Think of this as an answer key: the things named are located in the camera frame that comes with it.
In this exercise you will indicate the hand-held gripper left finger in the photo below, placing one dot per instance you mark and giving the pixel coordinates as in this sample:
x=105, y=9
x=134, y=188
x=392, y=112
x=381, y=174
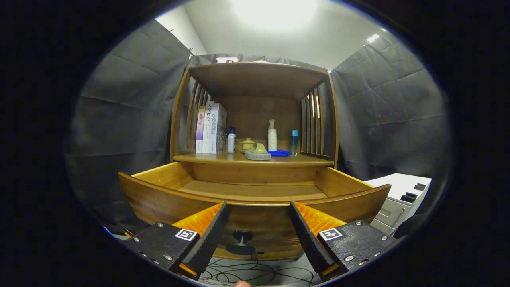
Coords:
x=211, y=235

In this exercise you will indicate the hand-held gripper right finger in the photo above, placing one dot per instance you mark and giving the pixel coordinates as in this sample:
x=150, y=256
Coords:
x=306, y=239

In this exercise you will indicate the wooden drawer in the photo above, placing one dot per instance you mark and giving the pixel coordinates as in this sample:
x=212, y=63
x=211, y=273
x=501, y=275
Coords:
x=263, y=219

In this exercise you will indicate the green scrub brush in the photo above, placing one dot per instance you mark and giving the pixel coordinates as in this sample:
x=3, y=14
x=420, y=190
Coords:
x=258, y=153

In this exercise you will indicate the wooden countertop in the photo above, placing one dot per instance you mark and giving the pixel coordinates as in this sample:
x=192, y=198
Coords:
x=223, y=158

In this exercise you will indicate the white filing cabinet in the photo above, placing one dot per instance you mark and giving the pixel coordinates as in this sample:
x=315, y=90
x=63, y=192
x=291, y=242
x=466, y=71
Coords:
x=398, y=187

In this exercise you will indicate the wooden cabinet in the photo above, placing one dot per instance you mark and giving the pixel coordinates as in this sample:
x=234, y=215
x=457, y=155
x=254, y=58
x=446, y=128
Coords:
x=255, y=79

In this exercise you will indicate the folded blue cloth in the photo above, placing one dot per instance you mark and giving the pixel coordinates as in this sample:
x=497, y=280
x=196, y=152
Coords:
x=279, y=152

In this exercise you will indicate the white bottle blue cap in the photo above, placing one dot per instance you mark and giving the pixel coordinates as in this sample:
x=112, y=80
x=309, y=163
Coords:
x=231, y=141

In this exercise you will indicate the yellow lidded teacup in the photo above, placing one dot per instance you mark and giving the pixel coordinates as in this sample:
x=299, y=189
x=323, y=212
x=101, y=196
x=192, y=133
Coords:
x=246, y=145

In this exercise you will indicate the teal bottle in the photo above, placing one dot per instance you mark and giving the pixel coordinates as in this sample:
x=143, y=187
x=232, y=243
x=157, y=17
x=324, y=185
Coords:
x=294, y=141

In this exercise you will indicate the purple book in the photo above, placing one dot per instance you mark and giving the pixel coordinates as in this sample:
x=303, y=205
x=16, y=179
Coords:
x=200, y=131

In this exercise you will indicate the cream pump bottle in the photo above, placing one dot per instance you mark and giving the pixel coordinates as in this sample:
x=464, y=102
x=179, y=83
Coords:
x=272, y=137

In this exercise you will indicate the white patterned book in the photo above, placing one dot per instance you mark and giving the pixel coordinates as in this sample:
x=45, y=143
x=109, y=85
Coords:
x=218, y=127

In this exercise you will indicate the small ceiling light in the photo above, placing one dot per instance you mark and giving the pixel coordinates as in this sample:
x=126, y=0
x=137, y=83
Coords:
x=373, y=38

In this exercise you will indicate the large ceiling light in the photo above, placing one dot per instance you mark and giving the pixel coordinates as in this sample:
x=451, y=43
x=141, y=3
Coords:
x=275, y=12

